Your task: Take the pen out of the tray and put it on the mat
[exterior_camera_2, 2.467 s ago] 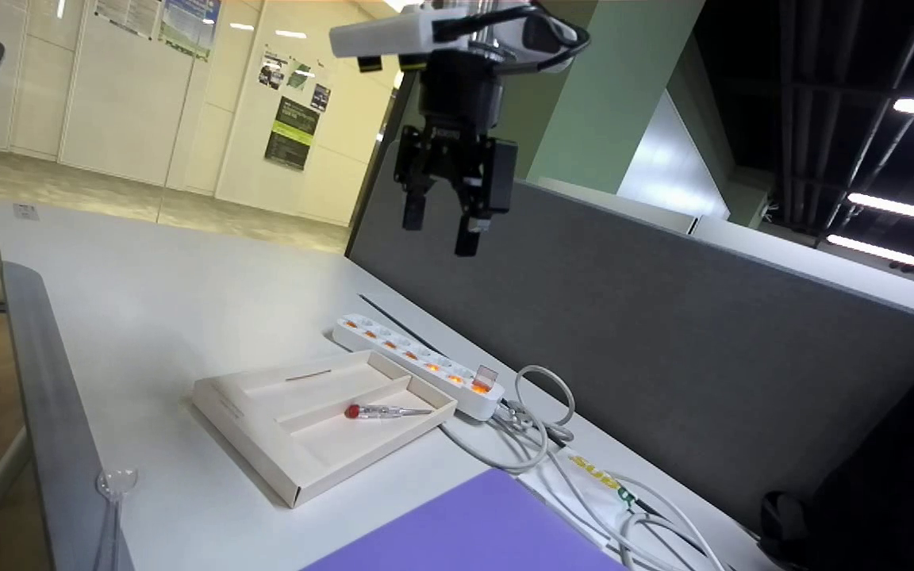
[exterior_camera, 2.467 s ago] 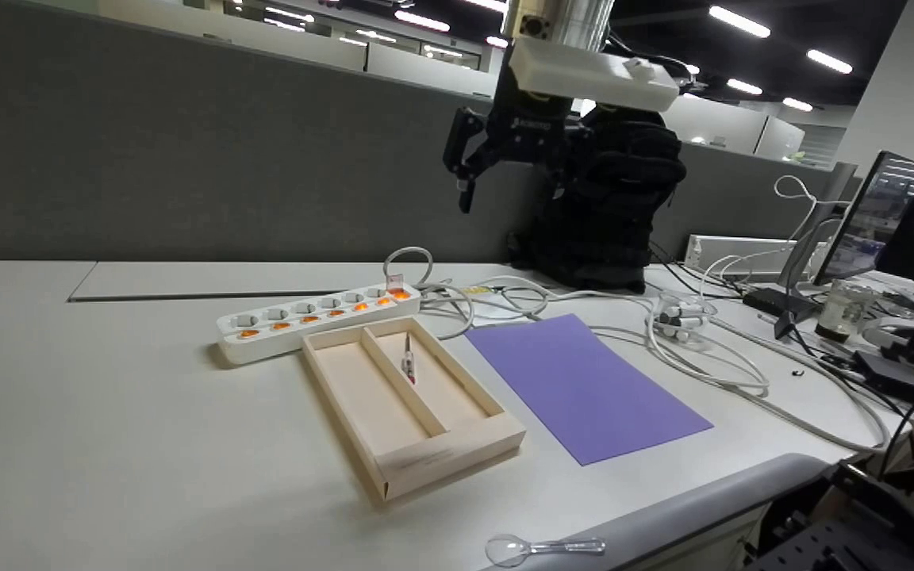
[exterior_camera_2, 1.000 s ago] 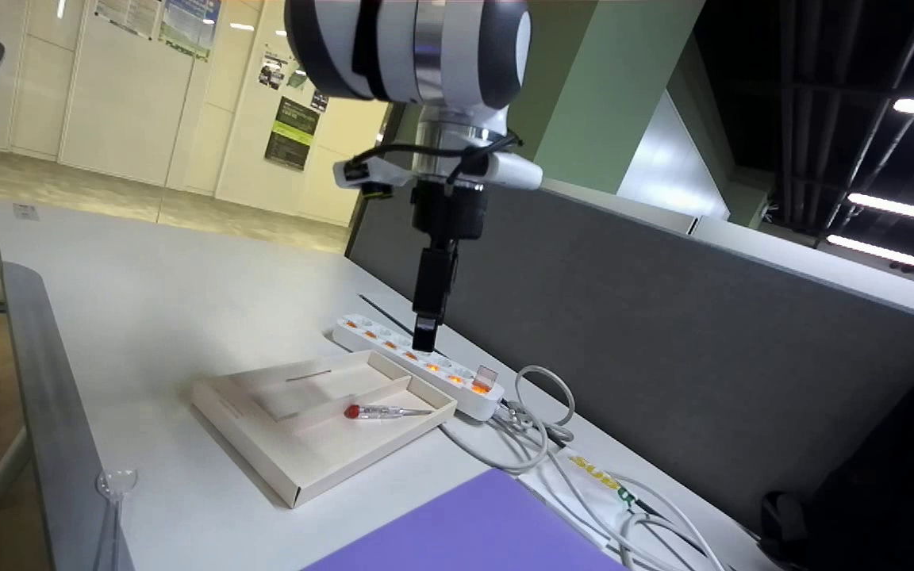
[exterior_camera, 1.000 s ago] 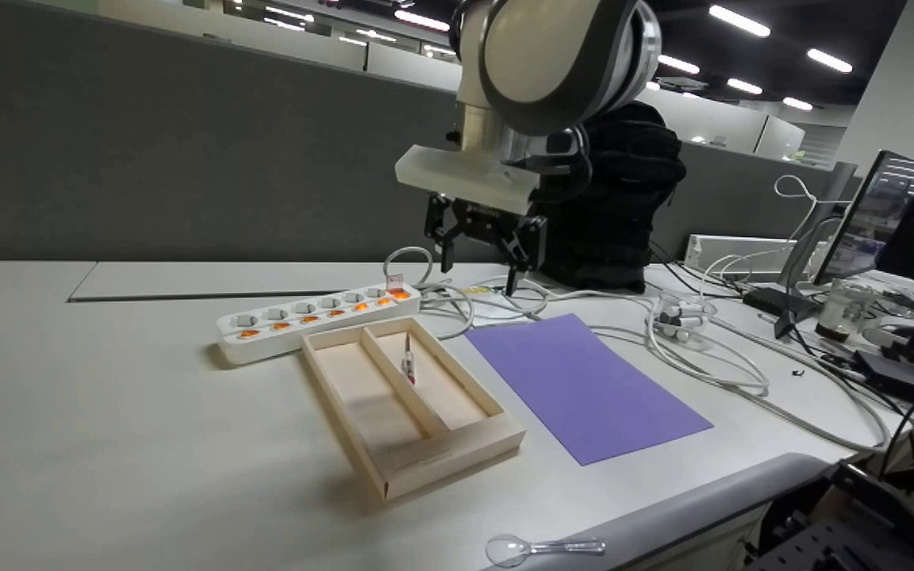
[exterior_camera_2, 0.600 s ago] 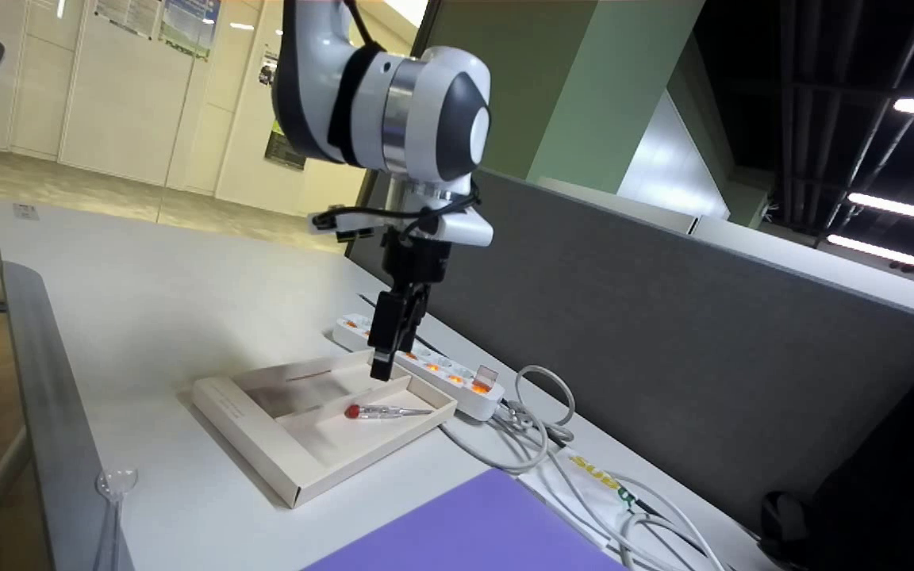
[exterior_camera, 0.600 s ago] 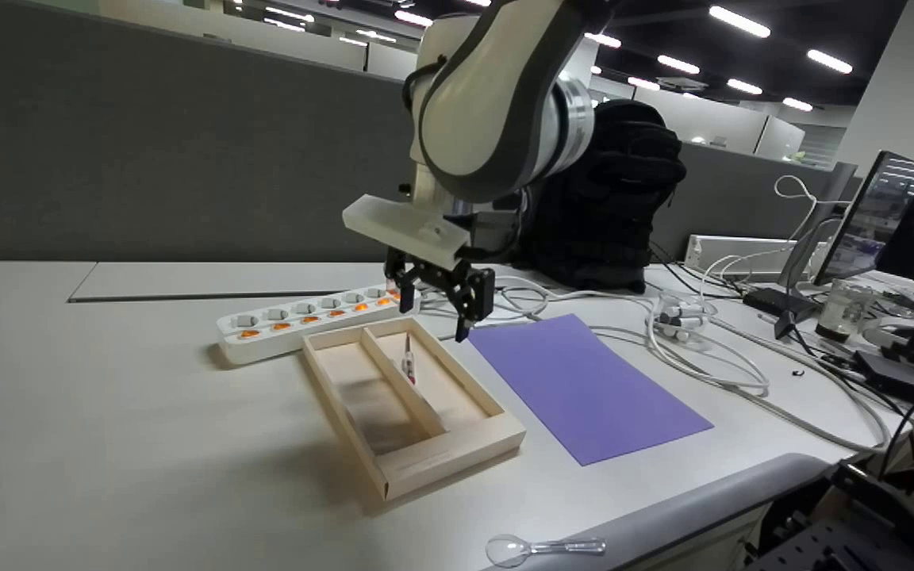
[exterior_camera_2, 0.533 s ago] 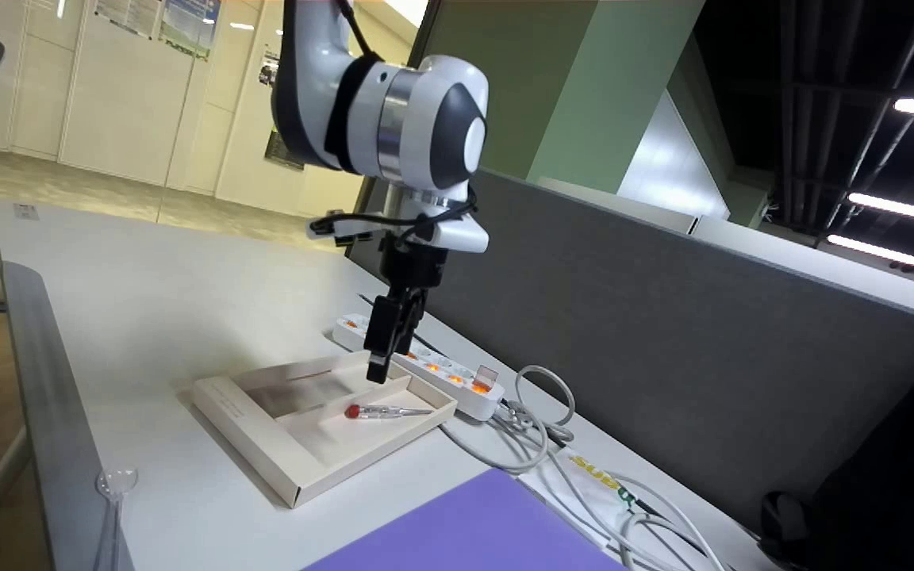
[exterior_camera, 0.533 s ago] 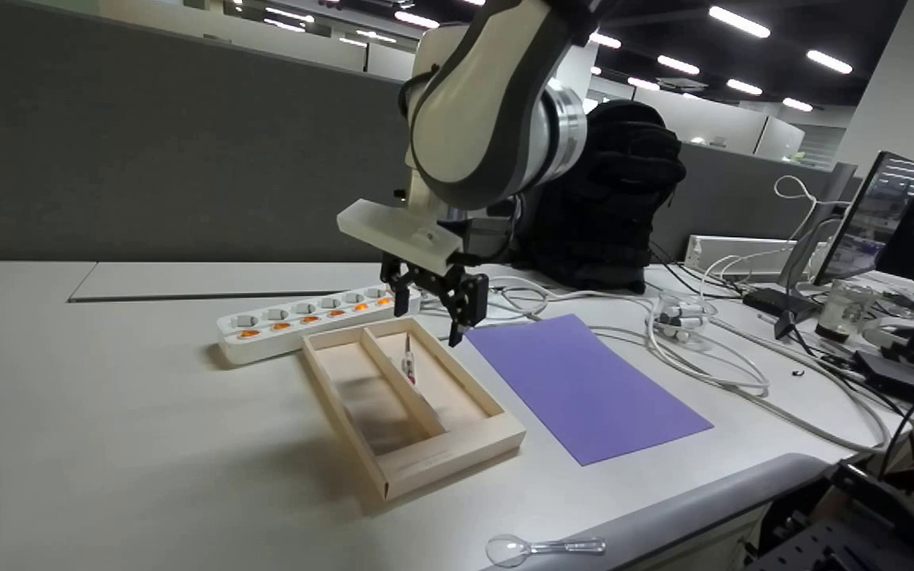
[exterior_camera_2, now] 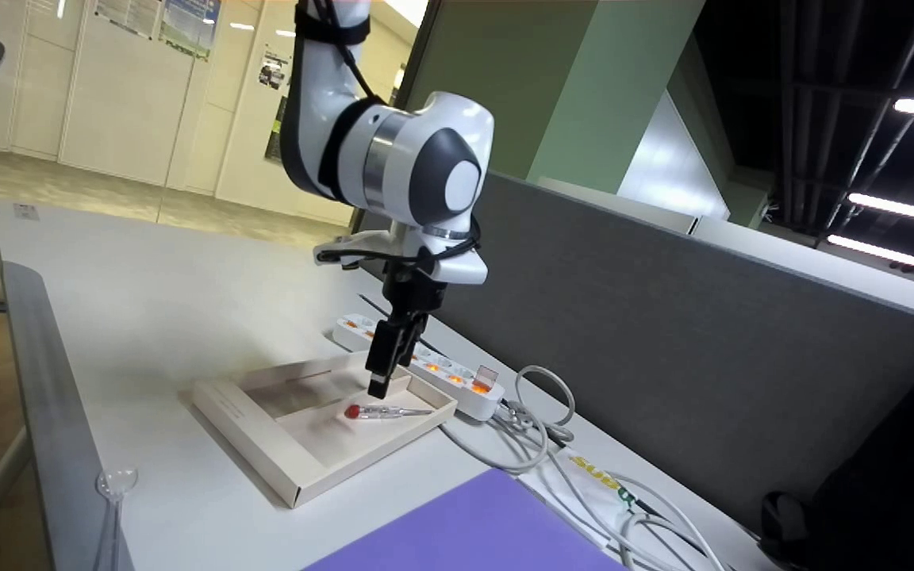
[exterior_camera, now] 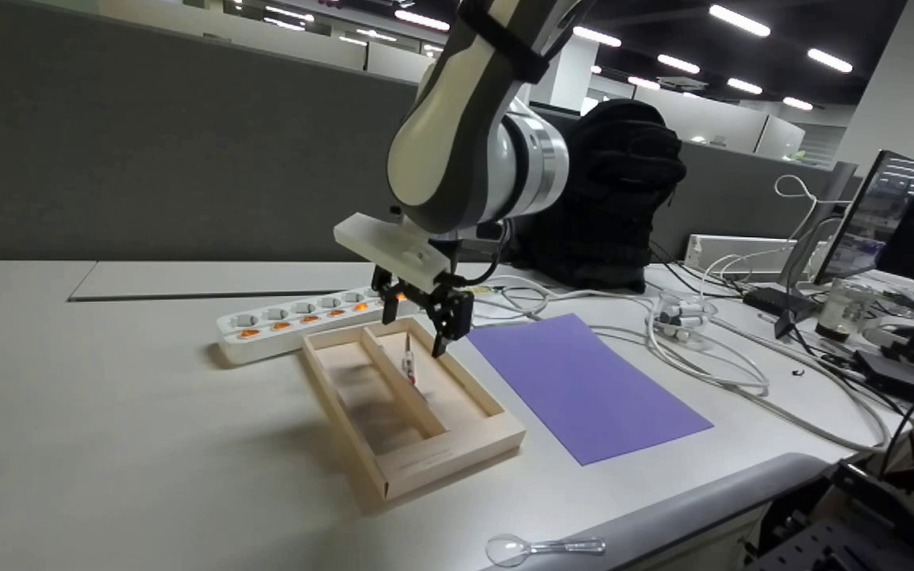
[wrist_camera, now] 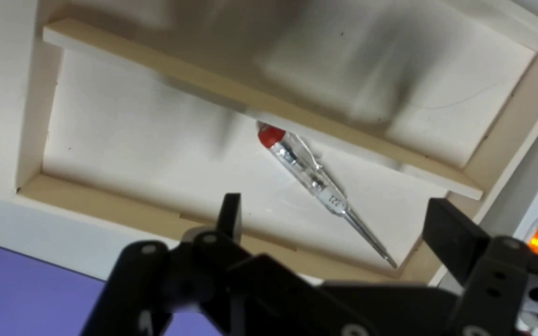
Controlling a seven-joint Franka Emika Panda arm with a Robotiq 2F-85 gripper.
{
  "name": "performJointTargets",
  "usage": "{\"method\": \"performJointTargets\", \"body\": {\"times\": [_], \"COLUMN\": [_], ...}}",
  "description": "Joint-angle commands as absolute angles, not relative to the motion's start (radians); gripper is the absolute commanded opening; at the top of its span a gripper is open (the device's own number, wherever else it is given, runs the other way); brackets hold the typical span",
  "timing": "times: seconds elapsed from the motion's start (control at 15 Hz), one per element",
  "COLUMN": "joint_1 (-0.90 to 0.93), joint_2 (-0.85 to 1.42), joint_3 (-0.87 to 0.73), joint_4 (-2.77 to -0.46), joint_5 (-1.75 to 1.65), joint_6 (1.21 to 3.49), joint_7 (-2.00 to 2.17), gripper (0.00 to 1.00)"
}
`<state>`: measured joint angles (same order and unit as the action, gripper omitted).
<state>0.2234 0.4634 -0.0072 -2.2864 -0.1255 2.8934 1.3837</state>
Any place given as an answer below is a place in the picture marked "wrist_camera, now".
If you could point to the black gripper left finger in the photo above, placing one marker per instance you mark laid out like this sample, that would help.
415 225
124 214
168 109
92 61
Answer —
135 281

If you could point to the clear pen with red cap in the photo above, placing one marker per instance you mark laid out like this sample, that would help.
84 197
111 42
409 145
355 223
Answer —
299 165

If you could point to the pale wooden divided tray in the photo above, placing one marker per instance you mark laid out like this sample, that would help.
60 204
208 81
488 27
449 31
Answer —
126 137

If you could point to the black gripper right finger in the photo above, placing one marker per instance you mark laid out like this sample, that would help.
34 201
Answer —
499 273

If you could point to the purple rectangular mat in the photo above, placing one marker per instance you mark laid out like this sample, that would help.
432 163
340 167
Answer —
19 292

